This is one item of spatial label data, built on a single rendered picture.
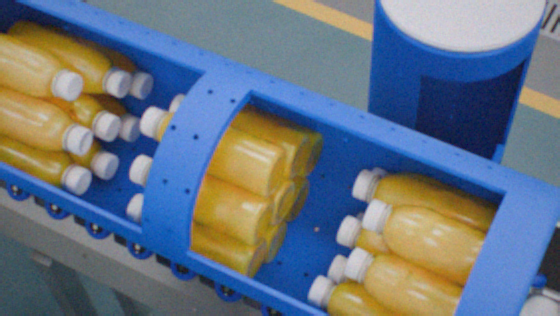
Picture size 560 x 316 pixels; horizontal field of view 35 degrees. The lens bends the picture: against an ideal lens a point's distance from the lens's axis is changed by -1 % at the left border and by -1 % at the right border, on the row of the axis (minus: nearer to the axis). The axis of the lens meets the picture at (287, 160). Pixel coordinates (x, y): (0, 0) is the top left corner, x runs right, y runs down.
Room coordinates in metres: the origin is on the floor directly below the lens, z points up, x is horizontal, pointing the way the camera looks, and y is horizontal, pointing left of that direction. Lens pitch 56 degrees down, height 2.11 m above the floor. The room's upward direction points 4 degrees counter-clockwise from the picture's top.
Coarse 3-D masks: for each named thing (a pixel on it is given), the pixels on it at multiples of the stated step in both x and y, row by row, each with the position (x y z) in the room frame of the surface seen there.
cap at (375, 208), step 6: (372, 204) 0.56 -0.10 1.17; (378, 204) 0.56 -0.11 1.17; (384, 204) 0.56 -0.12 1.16; (372, 210) 0.55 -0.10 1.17; (378, 210) 0.55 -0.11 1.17; (366, 216) 0.54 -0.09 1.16; (372, 216) 0.54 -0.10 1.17; (378, 216) 0.54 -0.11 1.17; (366, 222) 0.54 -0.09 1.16; (372, 222) 0.53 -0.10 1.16; (366, 228) 0.54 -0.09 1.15; (372, 228) 0.53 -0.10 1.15
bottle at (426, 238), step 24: (384, 216) 0.54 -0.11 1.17; (408, 216) 0.53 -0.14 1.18; (432, 216) 0.53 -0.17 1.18; (384, 240) 0.52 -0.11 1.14; (408, 240) 0.50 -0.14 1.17; (432, 240) 0.50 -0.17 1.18; (456, 240) 0.49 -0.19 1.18; (480, 240) 0.49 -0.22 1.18; (432, 264) 0.48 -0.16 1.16; (456, 264) 0.47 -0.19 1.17
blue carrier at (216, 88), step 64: (0, 0) 0.96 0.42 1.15; (64, 0) 0.90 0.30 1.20; (192, 64) 0.75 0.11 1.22; (192, 128) 0.64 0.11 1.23; (320, 128) 0.75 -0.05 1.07; (384, 128) 0.64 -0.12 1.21; (64, 192) 0.64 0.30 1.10; (128, 192) 0.73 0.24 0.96; (192, 192) 0.57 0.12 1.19; (320, 192) 0.69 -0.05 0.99; (512, 192) 0.53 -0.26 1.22; (192, 256) 0.53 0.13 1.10; (320, 256) 0.60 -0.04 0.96; (512, 256) 0.44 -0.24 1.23
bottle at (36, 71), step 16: (0, 32) 0.88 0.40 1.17; (0, 48) 0.84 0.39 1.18; (16, 48) 0.83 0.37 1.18; (32, 48) 0.83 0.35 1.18; (0, 64) 0.81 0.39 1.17; (16, 64) 0.81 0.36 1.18; (32, 64) 0.80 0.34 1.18; (48, 64) 0.81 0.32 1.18; (0, 80) 0.80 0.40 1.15; (16, 80) 0.79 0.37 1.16; (32, 80) 0.79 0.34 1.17; (48, 80) 0.79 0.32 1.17; (32, 96) 0.78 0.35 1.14; (48, 96) 0.78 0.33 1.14
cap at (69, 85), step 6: (66, 72) 0.80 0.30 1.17; (60, 78) 0.79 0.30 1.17; (66, 78) 0.78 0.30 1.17; (72, 78) 0.79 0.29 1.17; (78, 78) 0.79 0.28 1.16; (60, 84) 0.78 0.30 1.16; (66, 84) 0.78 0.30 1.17; (72, 84) 0.78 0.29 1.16; (78, 84) 0.79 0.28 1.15; (60, 90) 0.77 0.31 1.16; (66, 90) 0.77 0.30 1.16; (72, 90) 0.78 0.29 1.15; (78, 90) 0.79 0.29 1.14; (60, 96) 0.77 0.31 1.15; (66, 96) 0.77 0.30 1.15; (72, 96) 0.78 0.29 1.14
